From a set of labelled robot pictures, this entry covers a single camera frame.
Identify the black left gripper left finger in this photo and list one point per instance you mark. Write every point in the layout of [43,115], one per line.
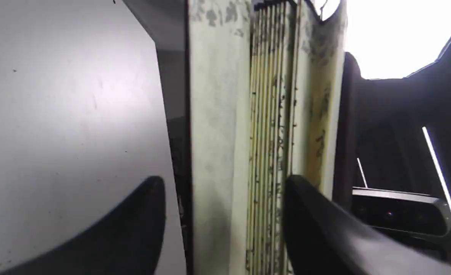
[126,241]

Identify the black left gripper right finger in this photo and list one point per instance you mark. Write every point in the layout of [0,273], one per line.
[323,239]

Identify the paper folding fan purple ribs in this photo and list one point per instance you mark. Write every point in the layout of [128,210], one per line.
[264,100]

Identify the round studio softbox light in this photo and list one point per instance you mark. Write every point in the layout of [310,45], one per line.
[394,39]

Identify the black camera on stand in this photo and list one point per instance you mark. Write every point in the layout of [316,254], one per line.
[404,212]

